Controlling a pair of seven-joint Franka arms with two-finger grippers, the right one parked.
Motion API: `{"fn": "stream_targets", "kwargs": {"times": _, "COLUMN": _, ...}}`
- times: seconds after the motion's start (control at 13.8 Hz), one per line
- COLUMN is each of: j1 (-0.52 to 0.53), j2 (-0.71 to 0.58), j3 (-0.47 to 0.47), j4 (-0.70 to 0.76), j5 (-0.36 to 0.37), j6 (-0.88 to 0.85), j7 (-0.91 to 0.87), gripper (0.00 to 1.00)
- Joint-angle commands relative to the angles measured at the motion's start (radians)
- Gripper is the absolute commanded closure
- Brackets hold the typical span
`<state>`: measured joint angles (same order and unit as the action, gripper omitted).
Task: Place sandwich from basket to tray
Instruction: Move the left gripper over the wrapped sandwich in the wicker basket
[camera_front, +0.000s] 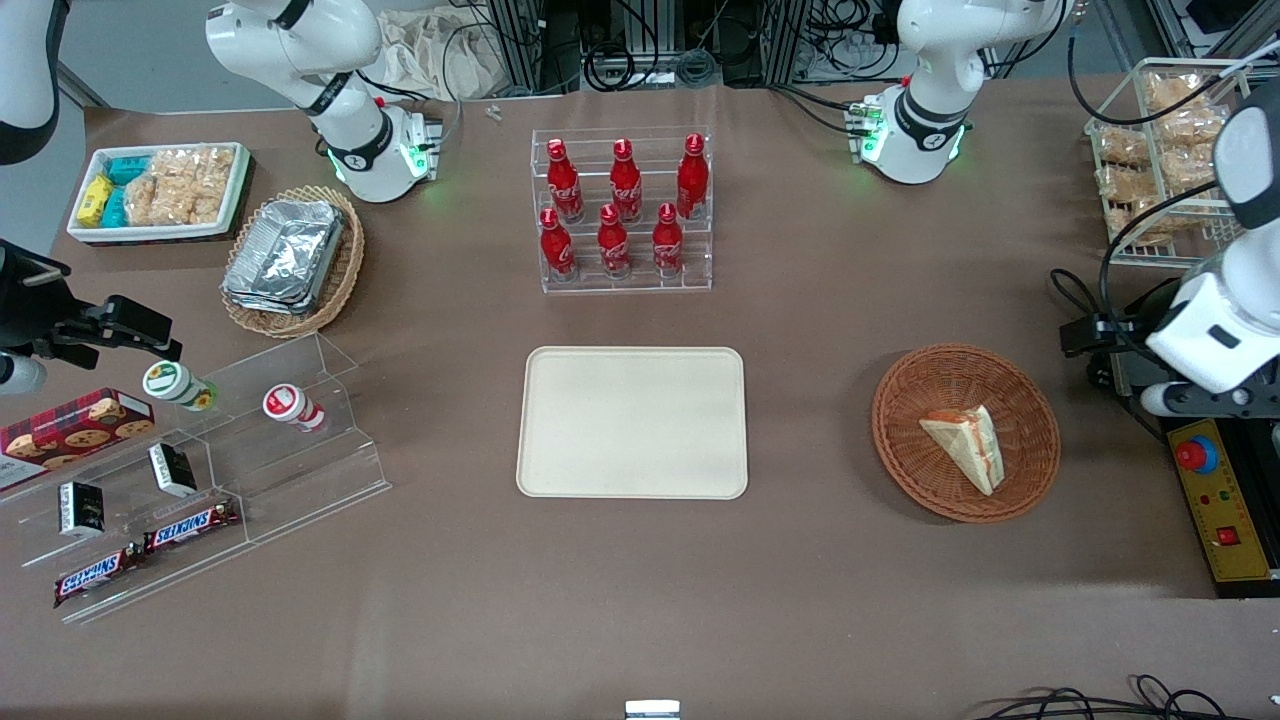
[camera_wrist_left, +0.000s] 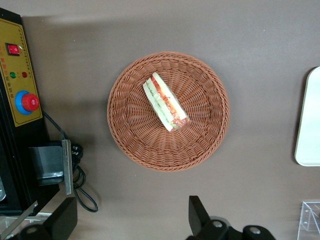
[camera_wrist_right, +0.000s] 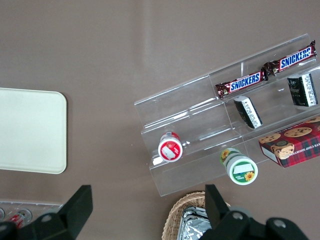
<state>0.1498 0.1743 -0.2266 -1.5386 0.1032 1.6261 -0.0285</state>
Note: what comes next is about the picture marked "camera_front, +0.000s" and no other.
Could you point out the snickers chocolate bar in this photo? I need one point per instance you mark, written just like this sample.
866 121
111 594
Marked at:
95 577
190 525

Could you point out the bagged fried cracker pack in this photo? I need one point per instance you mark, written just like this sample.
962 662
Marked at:
1130 185
1187 165
1122 147
1185 105

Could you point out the red label yogurt bottle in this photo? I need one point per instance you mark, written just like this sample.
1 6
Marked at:
290 405

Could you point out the brown wicker basket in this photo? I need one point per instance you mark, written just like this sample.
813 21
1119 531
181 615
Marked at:
930 480

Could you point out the light wicker oval basket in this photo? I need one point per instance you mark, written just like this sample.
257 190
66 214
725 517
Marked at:
345 270

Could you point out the yellow emergency stop box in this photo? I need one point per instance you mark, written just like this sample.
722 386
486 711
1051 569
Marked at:
1225 510

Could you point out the beige cloth bag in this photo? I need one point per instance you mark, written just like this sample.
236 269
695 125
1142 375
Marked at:
440 55

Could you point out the green label yogurt bottle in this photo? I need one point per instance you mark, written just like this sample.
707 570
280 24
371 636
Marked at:
175 385

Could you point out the red cola bottle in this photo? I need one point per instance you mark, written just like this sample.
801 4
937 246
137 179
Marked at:
557 248
614 245
565 185
626 185
668 245
692 180

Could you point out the cream plastic tray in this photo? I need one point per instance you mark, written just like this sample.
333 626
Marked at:
632 422

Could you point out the small black white carton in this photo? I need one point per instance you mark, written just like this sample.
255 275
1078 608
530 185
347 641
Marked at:
172 470
82 508

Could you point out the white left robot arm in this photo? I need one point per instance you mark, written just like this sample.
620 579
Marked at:
930 100

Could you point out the teal snack packet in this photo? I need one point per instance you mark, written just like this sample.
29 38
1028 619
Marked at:
114 207
128 168

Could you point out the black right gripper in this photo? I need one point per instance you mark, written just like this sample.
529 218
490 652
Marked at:
32 310

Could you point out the red plaid cookie box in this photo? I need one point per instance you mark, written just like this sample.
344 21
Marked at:
70 430

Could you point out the clear acrylic bottle rack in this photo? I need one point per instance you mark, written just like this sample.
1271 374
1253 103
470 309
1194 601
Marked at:
690 255

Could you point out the small silver metal block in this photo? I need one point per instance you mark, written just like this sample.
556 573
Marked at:
652 710

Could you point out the clear acrylic stepped display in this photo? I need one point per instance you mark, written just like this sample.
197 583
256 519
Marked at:
290 470

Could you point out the stacked aluminium foil trays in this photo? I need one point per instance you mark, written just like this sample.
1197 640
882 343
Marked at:
285 255

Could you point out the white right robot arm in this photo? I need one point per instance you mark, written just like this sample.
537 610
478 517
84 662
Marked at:
350 130

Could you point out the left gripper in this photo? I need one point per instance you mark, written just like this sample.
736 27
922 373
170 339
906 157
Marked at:
1128 331

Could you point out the white rectangular snack tray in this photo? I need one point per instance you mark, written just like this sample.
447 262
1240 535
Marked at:
235 195

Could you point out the clear bag of rice crackers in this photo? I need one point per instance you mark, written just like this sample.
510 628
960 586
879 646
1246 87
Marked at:
180 185

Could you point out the triangle sandwich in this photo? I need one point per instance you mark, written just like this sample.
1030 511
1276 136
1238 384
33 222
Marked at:
965 440

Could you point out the yellow snack packet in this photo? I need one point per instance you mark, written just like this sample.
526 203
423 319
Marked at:
95 200

